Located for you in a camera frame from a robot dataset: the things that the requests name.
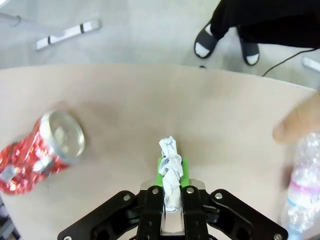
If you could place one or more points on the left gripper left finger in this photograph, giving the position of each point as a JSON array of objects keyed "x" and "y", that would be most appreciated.
[{"x": 150, "y": 212}]

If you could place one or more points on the crushed bottle with pink label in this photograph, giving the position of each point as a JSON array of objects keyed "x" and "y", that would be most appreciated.
[{"x": 305, "y": 180}]

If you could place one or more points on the person's right hand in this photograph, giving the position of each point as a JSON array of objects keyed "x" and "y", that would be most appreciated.
[{"x": 300, "y": 120}]

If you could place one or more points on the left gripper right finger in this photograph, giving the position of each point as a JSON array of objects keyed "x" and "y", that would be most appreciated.
[{"x": 195, "y": 212}]

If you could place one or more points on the grey metal table leg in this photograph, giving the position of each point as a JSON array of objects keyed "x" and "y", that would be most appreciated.
[{"x": 10, "y": 20}]

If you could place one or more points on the white table foot bar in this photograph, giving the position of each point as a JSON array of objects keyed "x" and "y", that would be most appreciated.
[
  {"x": 311, "y": 63},
  {"x": 72, "y": 31}
]

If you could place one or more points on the crushed red soda can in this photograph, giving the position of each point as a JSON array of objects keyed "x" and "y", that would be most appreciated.
[{"x": 30, "y": 155}]

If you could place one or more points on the black slide sandal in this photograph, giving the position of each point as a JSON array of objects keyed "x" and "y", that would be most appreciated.
[
  {"x": 250, "y": 51},
  {"x": 206, "y": 41}
]

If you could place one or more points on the white paper ball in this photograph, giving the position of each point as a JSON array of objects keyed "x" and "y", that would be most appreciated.
[{"x": 171, "y": 170}]

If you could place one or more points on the person's black trousers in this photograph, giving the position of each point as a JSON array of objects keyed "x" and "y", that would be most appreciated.
[{"x": 270, "y": 20}]

